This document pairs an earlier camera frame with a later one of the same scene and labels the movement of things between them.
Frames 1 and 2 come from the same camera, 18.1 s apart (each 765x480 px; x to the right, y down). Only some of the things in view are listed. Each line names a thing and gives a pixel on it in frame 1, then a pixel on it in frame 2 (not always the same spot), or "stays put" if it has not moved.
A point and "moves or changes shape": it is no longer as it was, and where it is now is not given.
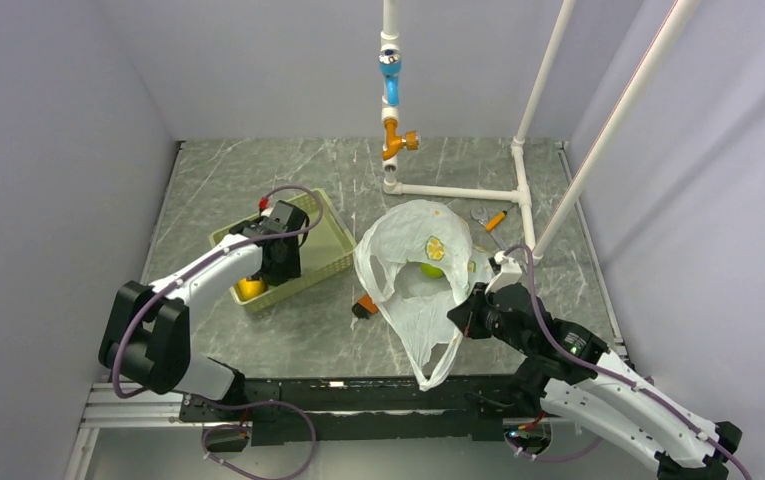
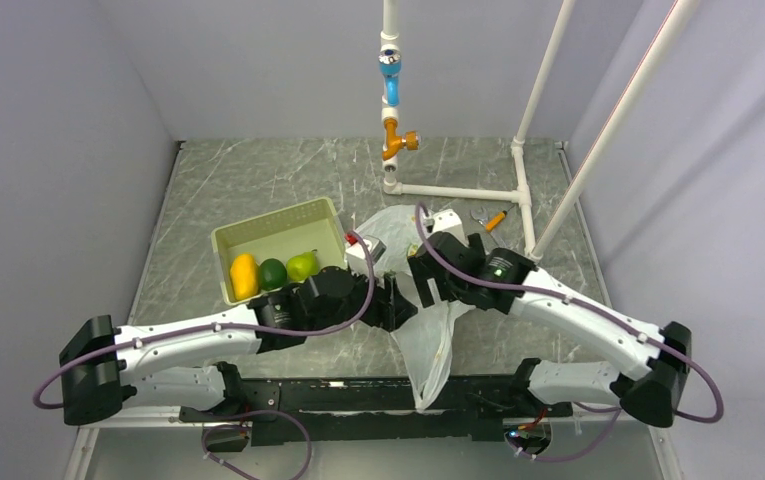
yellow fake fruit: [250, 289] stays put
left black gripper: [290, 269] -> [389, 308]
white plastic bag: [419, 262] moves or changes shape
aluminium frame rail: [147, 409] stays put
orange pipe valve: [396, 142] stays put
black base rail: [287, 411] stays put
